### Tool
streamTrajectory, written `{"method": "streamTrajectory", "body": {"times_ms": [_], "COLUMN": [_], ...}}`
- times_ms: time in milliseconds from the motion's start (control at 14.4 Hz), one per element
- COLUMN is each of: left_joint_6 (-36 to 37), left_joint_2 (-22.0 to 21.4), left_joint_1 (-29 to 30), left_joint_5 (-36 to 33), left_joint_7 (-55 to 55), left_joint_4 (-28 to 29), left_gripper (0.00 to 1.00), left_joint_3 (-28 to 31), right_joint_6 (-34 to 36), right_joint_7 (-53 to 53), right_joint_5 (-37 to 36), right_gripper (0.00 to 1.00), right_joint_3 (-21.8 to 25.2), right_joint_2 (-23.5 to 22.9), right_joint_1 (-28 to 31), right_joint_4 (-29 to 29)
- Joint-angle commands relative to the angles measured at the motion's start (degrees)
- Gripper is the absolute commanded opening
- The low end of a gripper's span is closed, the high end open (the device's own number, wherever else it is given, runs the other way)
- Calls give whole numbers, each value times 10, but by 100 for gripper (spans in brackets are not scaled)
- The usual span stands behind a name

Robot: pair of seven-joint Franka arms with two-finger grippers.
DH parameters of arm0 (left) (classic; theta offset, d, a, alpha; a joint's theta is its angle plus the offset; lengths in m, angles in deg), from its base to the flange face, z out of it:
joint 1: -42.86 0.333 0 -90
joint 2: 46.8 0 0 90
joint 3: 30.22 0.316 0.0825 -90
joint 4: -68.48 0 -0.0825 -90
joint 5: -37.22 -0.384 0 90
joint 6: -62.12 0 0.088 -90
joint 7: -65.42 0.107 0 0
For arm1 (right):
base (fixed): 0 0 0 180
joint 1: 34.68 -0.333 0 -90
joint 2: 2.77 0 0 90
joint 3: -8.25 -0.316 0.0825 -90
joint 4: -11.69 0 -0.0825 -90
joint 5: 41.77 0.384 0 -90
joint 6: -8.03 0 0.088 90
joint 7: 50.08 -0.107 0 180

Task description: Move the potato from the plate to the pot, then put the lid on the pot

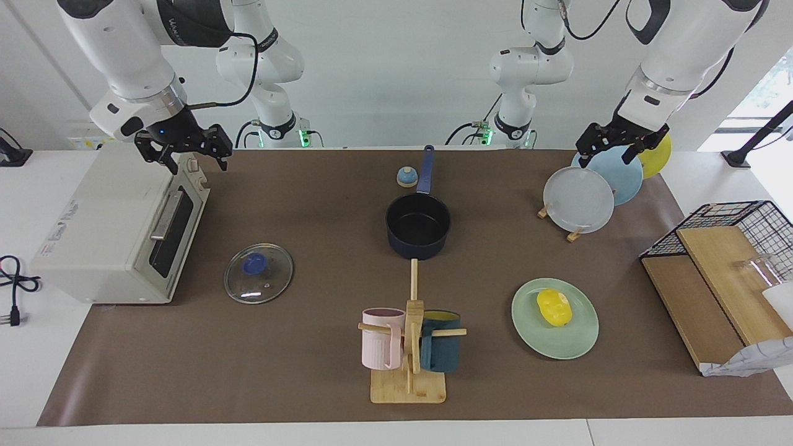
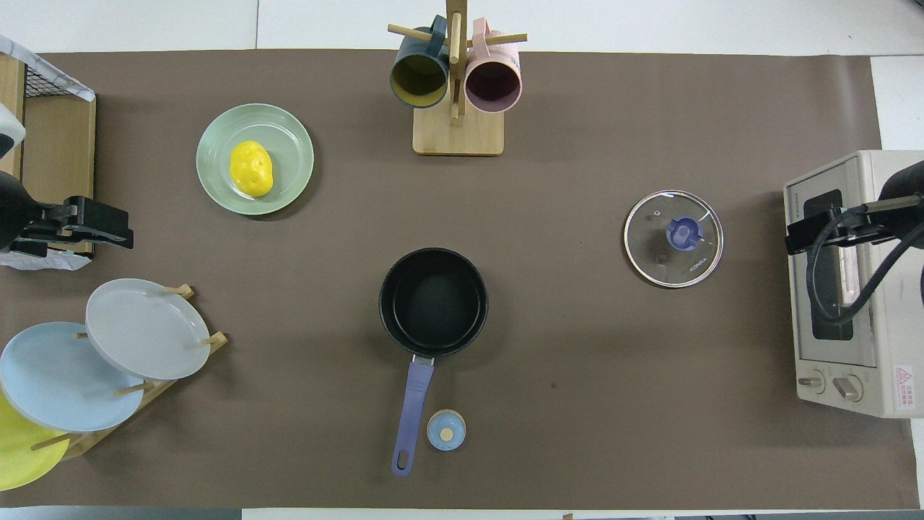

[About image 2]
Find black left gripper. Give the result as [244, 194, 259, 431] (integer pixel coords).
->
[11, 196, 134, 257]

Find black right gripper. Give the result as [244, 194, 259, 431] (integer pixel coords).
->
[785, 204, 896, 255]

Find glass lid blue knob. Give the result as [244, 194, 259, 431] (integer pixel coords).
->
[623, 189, 724, 289]

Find yellow lemon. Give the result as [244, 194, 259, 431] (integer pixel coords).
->
[230, 141, 274, 197]

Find grey plate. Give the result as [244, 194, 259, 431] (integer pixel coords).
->
[85, 279, 212, 381]

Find light blue plate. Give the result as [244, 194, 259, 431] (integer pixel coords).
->
[0, 322, 145, 433]

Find light green plate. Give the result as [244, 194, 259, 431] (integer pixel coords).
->
[196, 103, 315, 216]

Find wooden plate rack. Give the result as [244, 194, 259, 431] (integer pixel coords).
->
[29, 284, 229, 461]

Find yellow plate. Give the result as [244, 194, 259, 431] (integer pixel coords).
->
[0, 390, 71, 492]

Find white crumpled plastic sheet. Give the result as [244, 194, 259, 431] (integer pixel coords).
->
[0, 246, 91, 272]

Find wooden shelf boards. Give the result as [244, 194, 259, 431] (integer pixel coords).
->
[0, 54, 97, 257]

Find beige toaster oven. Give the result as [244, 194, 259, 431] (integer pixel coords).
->
[784, 149, 924, 419]

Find white plastic bag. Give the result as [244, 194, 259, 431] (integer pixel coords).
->
[0, 35, 96, 102]

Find brown paper table mat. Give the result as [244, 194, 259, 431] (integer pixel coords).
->
[0, 49, 921, 510]

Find dark blue mug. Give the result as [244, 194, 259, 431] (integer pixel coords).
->
[390, 16, 451, 109]

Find pink mug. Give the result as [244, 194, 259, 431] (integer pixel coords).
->
[464, 18, 523, 114]

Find wooden mug tree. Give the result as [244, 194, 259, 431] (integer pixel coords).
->
[388, 0, 528, 157]

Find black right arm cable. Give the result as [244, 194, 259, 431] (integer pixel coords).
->
[807, 206, 924, 322]

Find black wire basket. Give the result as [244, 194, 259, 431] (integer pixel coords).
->
[22, 58, 80, 99]

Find black pot purple handle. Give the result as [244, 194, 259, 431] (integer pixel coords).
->
[378, 248, 489, 477]

